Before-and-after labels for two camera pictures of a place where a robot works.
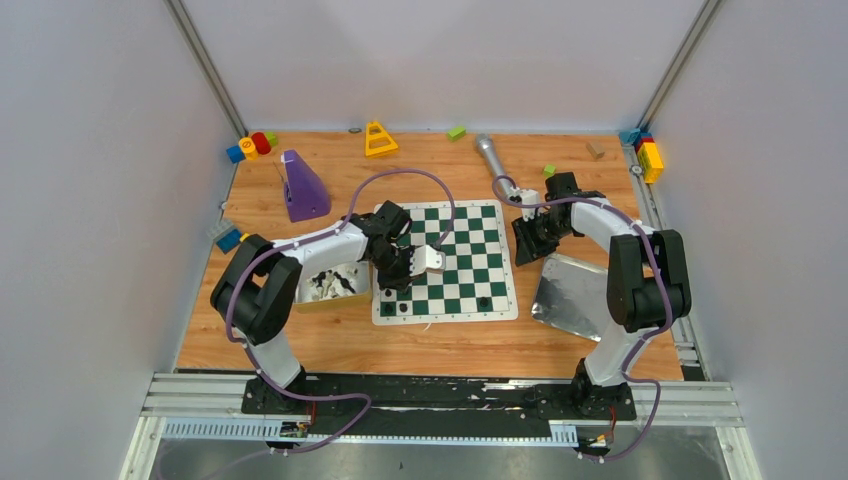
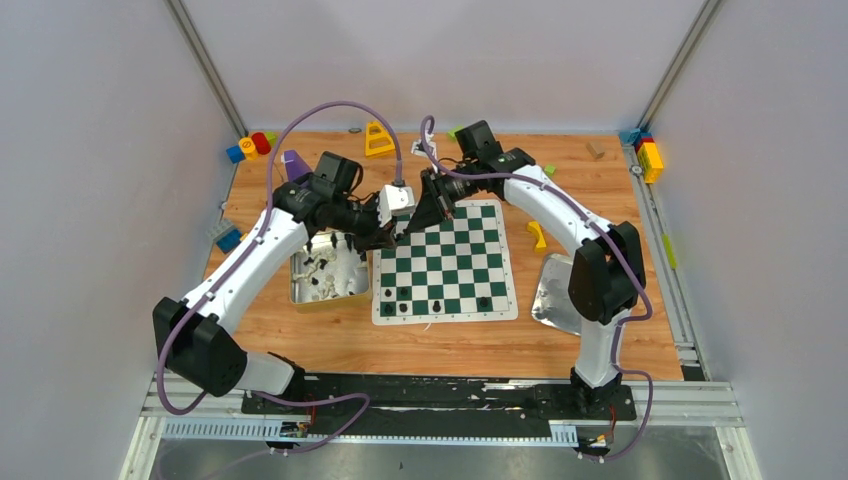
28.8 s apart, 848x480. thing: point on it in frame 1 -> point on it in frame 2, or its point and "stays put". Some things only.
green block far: [456, 134] stays put
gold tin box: [335, 288] stays put
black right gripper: [527, 247] -> [436, 203]
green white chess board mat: [476, 282] stays put
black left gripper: [395, 271] -> [378, 235]
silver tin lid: [571, 295] stays put
